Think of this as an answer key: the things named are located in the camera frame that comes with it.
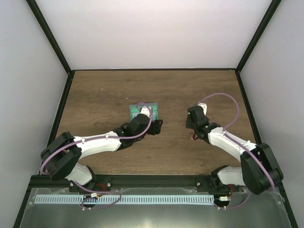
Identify black frame post right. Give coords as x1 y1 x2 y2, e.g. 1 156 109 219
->
236 0 281 73

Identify black frame post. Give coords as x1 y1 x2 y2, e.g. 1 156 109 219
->
236 0 281 73
26 0 72 75

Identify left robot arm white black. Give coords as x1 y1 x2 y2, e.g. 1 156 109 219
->
40 114 163 192

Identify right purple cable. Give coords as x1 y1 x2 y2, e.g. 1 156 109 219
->
199 93 276 211

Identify light blue slotted strip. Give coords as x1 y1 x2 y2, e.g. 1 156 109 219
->
34 194 214 205

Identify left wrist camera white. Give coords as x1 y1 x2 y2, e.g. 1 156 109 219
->
140 106 152 118

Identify black frame post left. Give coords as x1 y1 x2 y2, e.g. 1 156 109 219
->
26 0 72 75

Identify blue-grey glasses case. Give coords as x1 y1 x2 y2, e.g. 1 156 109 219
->
129 103 158 121

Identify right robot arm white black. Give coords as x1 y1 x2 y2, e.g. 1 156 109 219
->
186 103 284 195

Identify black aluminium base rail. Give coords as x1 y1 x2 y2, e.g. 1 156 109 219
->
28 175 240 195

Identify pink sunglasses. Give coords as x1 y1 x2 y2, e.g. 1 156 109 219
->
190 129 194 139

